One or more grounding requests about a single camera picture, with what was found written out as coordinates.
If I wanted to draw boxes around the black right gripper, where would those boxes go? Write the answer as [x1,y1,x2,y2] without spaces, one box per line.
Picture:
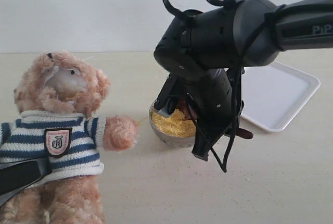
[153,10,242,161]

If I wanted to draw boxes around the dark red wooden spoon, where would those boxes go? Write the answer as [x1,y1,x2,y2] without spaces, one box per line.
[176,98,253,140]

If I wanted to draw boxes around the beige teddy bear striped sweater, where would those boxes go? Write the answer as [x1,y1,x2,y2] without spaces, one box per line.
[0,50,141,224]

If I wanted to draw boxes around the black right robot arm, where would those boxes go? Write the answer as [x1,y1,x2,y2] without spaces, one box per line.
[153,0,332,160]

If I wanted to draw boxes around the yellow millet grains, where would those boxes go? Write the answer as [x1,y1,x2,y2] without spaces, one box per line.
[152,109,196,138]

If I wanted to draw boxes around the metal bowl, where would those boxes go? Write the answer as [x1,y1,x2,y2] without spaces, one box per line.
[148,102,195,148]

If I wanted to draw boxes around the white rectangular plastic tray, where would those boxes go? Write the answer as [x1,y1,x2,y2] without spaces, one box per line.
[241,61,321,132]

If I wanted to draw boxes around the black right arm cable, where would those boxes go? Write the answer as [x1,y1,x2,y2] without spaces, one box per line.
[161,0,287,174]

